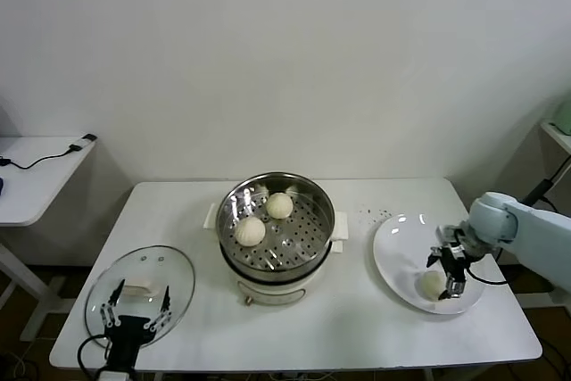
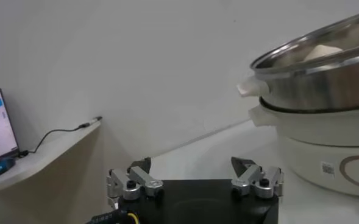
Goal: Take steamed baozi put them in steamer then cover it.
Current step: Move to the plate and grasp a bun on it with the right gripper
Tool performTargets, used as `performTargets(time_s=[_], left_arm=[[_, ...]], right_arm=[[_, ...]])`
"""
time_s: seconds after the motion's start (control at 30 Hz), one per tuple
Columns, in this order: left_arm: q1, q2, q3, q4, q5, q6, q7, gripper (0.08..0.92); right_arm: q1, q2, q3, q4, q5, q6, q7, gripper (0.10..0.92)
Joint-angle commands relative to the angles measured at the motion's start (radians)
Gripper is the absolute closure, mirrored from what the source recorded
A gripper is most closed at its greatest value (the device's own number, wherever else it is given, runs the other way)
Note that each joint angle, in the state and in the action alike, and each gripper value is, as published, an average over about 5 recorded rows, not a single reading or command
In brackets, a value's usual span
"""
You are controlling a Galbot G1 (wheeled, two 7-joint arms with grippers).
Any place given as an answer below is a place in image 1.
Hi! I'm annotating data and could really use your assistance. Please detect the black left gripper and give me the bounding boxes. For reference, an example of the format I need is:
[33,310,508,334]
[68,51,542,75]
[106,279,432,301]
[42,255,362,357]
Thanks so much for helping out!
[100,278,173,371]

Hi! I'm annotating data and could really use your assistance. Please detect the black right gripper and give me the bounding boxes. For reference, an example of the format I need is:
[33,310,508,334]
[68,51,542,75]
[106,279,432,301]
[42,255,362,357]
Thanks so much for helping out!
[426,237,485,302]

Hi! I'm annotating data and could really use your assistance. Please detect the white steamed baozi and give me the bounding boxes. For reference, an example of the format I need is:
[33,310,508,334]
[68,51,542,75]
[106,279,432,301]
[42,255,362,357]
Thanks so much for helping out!
[417,269,447,302]
[235,215,268,248]
[266,192,294,220]

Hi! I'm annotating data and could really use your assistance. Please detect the glass lid with cream handle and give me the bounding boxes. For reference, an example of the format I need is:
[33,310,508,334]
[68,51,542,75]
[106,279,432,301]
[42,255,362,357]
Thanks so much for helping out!
[84,244,197,351]

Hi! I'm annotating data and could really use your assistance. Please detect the steel steamer pot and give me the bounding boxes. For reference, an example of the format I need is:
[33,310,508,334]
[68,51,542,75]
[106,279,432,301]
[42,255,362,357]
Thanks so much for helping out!
[203,202,350,309]

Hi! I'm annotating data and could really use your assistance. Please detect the stainless steel steamer basket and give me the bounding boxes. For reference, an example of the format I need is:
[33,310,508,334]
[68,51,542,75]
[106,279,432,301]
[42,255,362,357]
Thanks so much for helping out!
[216,170,335,277]

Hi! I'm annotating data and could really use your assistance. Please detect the white round plate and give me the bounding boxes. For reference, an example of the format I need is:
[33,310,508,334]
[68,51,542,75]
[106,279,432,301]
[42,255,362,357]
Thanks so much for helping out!
[372,212,487,315]

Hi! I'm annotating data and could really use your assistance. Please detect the dark crumb specks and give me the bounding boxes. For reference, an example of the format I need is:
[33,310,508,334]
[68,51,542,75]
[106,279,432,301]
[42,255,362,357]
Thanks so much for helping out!
[355,206,393,221]

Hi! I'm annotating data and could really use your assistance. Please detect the white side table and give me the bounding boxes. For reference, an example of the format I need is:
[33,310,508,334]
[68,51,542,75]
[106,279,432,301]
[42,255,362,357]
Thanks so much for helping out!
[0,135,100,342]

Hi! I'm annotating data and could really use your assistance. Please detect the white shelf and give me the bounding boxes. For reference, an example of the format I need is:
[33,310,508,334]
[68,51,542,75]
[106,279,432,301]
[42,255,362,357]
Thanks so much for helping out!
[540,120,571,154]

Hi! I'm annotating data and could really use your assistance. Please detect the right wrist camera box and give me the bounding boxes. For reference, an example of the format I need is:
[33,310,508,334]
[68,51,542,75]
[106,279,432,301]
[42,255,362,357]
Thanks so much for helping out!
[435,223,468,244]

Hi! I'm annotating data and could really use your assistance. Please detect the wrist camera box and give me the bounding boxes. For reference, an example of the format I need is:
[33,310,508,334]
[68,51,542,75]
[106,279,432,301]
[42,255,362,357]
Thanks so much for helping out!
[97,369,135,381]
[435,223,468,244]

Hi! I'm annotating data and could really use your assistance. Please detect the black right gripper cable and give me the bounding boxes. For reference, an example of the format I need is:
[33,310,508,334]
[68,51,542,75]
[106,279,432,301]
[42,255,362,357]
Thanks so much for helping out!
[466,260,509,286]

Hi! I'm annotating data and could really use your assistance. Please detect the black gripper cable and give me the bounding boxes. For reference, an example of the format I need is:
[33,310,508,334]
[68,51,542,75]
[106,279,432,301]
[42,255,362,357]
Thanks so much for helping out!
[466,260,509,286]
[78,334,112,376]

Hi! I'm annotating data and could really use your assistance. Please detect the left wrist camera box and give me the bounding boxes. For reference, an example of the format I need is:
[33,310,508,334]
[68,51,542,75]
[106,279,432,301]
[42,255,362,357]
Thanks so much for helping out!
[97,369,135,381]

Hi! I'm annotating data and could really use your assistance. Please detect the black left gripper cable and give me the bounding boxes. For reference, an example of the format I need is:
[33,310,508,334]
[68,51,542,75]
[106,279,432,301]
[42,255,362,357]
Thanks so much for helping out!
[78,334,112,376]

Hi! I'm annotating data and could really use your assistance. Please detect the black power adapter cable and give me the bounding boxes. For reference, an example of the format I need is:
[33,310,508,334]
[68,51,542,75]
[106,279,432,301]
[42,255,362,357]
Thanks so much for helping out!
[519,155,571,212]

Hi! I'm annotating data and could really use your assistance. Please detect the black cable with connector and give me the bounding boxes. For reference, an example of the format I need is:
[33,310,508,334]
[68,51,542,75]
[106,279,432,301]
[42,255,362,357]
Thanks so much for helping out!
[0,143,84,171]

